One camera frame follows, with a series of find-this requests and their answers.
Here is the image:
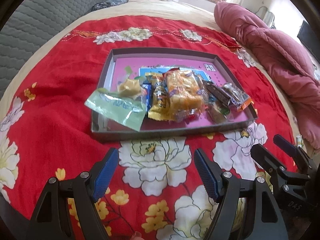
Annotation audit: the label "small round green-label pastry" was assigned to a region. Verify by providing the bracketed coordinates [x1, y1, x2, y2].
[207, 101, 230, 124]

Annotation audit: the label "orange-edged brown snack pack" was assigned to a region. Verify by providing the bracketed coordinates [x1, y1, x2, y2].
[221, 83, 253, 112]

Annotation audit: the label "brown snickers bar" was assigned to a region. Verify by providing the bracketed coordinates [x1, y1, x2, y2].
[203, 80, 232, 107]

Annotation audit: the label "clear pack rice crackers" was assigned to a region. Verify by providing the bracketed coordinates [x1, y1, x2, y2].
[163, 68, 205, 122]

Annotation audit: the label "yellow wafer bar pack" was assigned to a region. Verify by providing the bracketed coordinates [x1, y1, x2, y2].
[145, 73, 172, 121]

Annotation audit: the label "light green snack packet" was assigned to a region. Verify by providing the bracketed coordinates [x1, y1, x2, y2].
[85, 88, 147, 132]

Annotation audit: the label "blue oreo cookie pack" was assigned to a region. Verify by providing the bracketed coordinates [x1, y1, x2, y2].
[141, 83, 152, 112]

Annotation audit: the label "clear pack yellow pastry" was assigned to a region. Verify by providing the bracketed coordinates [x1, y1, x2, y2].
[117, 66, 143, 100]

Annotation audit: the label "red floral blanket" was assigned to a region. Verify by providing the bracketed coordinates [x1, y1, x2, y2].
[1, 16, 296, 239]

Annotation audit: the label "grey shallow box tray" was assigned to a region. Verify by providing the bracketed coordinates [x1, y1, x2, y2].
[91, 47, 258, 142]

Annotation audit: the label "pink quilted comforter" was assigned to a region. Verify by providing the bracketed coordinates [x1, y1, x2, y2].
[214, 2, 319, 149]

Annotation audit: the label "black television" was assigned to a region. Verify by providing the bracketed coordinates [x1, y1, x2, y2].
[297, 21, 320, 62]

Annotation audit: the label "grey quilted headboard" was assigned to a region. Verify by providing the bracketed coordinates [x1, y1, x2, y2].
[1, 0, 106, 93]

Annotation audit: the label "dark blue patterned pillow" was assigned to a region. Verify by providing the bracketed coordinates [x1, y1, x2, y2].
[91, 0, 129, 11]

